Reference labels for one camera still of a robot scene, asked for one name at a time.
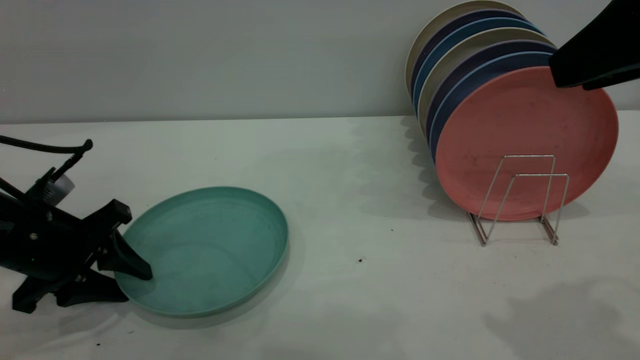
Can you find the dark purple plate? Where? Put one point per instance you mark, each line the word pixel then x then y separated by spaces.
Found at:
pixel 457 75

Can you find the navy plate light-blue rim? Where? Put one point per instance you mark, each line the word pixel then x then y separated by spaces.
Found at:
pixel 467 87

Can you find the teal blue plate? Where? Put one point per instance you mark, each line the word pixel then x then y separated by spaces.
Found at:
pixel 440 50

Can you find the beige round plate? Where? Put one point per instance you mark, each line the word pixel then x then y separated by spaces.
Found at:
pixel 435 27
pixel 450 62

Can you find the dark navy plate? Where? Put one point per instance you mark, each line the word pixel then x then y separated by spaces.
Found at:
pixel 434 41

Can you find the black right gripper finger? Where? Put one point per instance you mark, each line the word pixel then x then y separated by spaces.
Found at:
pixel 600 45
pixel 617 78

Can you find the pink round plate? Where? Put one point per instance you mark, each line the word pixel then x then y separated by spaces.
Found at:
pixel 525 130

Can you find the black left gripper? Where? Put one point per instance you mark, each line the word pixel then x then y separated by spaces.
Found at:
pixel 40 245

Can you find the green round plate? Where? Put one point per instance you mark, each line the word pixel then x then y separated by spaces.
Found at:
pixel 210 252

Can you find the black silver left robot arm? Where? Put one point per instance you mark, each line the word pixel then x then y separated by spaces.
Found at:
pixel 55 190

